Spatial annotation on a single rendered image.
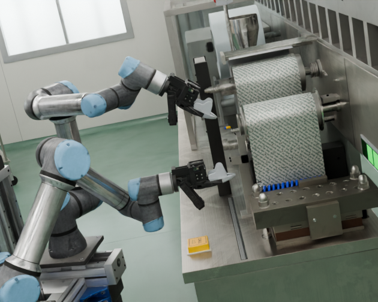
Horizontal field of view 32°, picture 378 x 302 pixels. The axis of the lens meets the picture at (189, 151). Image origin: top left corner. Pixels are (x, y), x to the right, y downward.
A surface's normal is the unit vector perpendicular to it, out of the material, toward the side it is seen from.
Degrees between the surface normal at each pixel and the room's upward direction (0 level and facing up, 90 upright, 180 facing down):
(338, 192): 0
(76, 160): 84
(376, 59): 90
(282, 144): 90
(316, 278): 90
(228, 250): 0
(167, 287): 0
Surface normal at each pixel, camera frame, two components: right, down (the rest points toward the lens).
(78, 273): -0.21, 0.33
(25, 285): 0.54, 0.24
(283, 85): 0.03, 0.32
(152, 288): -0.19, -0.94
